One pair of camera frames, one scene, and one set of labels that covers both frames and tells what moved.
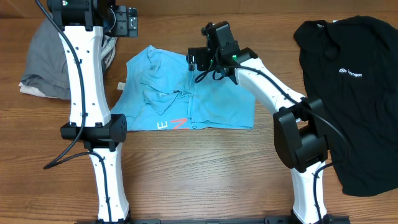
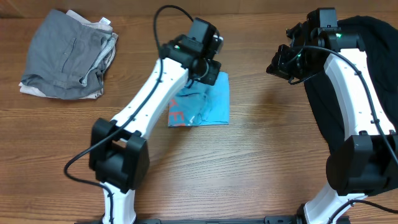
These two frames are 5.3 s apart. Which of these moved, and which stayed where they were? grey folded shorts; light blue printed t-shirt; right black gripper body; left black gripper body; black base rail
Moved: light blue printed t-shirt; left black gripper body; right black gripper body
Stayed: grey folded shorts; black base rail
